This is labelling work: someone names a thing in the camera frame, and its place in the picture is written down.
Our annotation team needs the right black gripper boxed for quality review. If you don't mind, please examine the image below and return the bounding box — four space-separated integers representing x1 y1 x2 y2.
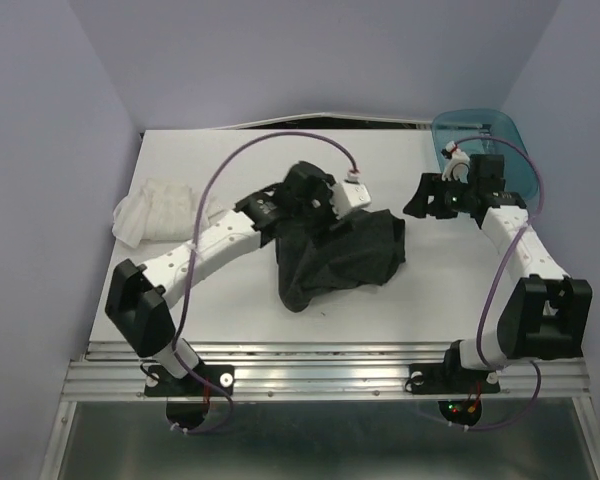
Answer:
401 172 477 219

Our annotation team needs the black skirt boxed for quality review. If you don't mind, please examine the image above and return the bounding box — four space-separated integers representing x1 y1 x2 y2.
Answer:
273 160 407 316

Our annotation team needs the white pleated skirt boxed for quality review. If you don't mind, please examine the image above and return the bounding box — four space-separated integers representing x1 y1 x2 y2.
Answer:
112 178 202 249

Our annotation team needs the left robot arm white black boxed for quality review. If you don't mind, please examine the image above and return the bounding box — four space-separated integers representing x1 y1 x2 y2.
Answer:
105 161 371 394

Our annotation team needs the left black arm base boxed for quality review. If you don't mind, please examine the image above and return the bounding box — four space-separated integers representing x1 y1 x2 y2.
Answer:
139 361 235 436

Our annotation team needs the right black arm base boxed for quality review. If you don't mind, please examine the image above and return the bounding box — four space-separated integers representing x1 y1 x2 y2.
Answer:
404 341 501 427

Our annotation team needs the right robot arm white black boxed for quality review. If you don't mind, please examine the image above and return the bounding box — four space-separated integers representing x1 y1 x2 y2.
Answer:
403 154 593 390

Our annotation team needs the teal plastic basket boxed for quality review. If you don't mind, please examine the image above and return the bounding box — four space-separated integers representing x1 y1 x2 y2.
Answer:
431 108 539 207

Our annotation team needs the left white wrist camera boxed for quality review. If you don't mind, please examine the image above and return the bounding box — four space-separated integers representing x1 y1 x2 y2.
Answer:
331 181 372 219

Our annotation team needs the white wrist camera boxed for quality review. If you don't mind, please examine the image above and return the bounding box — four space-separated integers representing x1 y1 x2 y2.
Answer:
331 181 372 219
441 141 470 181

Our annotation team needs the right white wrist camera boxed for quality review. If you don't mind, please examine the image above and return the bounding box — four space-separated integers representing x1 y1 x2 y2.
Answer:
441 141 470 181

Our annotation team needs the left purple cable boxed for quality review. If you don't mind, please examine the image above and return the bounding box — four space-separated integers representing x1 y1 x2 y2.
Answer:
169 131 362 435

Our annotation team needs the aluminium rail frame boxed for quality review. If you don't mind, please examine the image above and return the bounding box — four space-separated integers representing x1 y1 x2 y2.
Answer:
39 117 600 480

